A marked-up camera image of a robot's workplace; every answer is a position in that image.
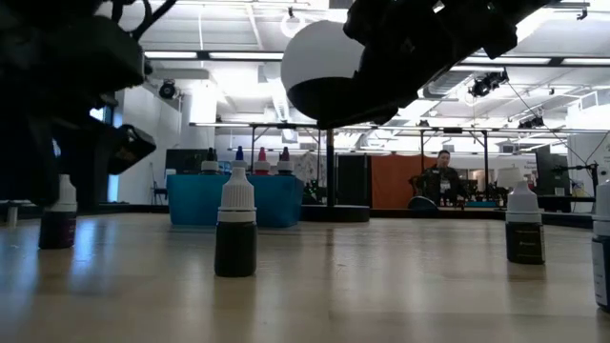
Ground white globe lamp black base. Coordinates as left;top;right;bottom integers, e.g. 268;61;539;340
279;19;377;224

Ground white table lamp shade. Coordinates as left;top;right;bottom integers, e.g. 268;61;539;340
495;166;524;192

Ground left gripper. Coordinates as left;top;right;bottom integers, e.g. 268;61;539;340
0;28;157;211

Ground small black ceiling fixture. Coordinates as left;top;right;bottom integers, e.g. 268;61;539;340
518;115;546;130

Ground round black ceiling spotlight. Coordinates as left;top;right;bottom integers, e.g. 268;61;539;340
158;79;178;100

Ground large bottle purple cap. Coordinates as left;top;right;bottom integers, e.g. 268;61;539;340
276;146;295;175

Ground white patterned board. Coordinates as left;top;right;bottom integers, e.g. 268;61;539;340
291;151;330;188

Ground person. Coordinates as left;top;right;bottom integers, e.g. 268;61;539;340
415;149;471;207

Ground ceiling light strip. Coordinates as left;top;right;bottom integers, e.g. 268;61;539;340
143;50;285;62
450;55;610;69

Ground black metal rack frame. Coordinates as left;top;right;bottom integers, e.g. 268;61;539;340
250;124;490;211

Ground silver ventilation duct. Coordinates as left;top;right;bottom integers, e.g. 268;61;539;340
418;66;478;101

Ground small purple food coloring bottle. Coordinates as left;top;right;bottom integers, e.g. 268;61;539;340
38;173;78;251

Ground orange partition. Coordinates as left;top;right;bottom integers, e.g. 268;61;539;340
370;154;442;210

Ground black aluminium table frame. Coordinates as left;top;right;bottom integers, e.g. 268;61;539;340
0;202;597;230

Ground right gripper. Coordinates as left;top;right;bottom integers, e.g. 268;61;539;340
317;0;549;131

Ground dark monitor on arm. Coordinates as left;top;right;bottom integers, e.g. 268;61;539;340
534;144;572;197

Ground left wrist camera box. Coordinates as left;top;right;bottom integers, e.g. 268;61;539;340
71;13;147;92

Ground black cabinet panel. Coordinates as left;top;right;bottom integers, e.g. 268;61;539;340
336;154;373;208

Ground black monitor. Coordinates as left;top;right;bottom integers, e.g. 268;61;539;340
165;149;210;175

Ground black ceiling camera cluster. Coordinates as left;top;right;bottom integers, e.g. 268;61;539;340
467;70;510;99

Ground teal plastic bin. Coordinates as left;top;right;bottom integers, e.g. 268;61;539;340
166;173;305;229

